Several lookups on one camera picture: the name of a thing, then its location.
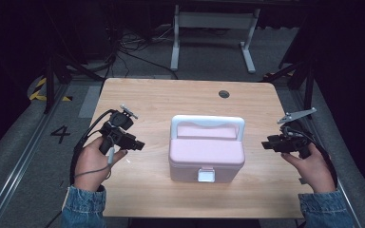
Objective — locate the person's left hand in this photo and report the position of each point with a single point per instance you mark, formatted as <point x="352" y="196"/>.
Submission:
<point x="90" y="164"/>

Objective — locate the person's right hand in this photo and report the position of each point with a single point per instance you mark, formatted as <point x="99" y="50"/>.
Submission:
<point x="316" y="172"/>

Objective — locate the black metal stand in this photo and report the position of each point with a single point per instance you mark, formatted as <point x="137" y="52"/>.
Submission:
<point x="52" y="79"/>
<point x="304" y="74"/>

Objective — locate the white metal desk frame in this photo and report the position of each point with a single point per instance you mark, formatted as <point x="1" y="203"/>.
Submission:
<point x="215" y="19"/>

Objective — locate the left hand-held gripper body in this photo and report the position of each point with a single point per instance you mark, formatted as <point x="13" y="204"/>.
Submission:
<point x="119" y="120"/>

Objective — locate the grey metal floor rail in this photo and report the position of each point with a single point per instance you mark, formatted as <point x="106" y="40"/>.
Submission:
<point x="15" y="167"/>

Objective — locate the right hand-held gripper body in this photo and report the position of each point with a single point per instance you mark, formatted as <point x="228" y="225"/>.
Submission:
<point x="294" y="141"/>

